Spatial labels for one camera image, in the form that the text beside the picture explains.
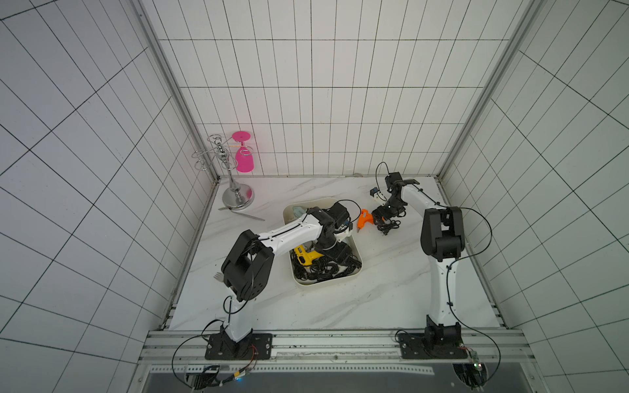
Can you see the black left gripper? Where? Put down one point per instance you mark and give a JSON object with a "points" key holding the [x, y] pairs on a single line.
{"points": [[336, 255]]}

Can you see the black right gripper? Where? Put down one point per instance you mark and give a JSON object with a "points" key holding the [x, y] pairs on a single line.
{"points": [[385, 214]]}

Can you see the orange glue gun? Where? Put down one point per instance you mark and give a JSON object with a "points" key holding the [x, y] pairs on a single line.
{"points": [[363, 218]]}

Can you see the yellow glue gun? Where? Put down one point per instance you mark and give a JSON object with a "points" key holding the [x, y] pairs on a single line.
{"points": [[304, 257]]}

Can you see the large mint glue gun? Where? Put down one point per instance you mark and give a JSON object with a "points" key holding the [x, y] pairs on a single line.
{"points": [[298, 212]]}

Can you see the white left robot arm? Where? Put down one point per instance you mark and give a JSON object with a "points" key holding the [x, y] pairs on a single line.
{"points": [[318, 236]]}

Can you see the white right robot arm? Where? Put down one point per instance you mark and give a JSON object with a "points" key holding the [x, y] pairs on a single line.
{"points": [[442, 240]]}

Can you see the cream plastic storage tray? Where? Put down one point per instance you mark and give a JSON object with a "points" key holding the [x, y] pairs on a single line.
{"points": [[325, 269]]}

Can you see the chrome glass holder stand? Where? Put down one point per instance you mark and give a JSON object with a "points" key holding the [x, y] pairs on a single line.
{"points": [[238, 196]]}

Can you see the pink plastic wine glass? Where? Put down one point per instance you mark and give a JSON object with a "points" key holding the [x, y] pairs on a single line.
{"points": [[244, 156]]}

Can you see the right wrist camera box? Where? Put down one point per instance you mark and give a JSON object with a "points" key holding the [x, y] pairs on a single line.
{"points": [[392, 179]]}

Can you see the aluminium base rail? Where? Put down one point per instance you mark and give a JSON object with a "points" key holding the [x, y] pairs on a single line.
{"points": [[297, 351]]}

